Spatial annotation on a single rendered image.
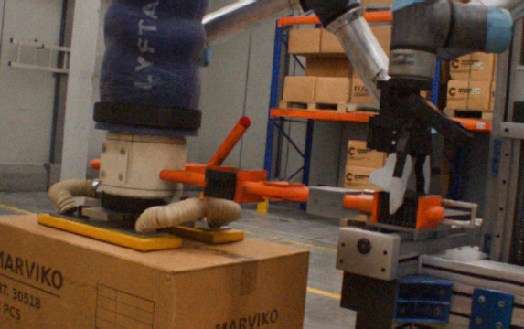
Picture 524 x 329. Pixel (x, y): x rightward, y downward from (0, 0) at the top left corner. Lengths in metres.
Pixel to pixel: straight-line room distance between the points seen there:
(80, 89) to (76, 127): 0.24
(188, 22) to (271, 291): 0.55
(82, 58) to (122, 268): 3.26
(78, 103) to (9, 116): 6.52
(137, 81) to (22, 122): 9.65
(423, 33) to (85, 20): 3.50
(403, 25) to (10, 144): 10.00
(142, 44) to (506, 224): 0.87
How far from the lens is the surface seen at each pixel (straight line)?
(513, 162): 1.54
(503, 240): 1.55
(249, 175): 1.22
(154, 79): 1.32
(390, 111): 1.08
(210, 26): 1.61
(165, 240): 1.26
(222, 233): 1.38
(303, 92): 10.06
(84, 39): 4.38
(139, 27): 1.33
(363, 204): 1.07
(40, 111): 11.10
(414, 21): 1.06
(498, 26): 1.10
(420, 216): 1.02
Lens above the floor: 1.17
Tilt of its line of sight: 3 degrees down
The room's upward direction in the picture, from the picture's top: 5 degrees clockwise
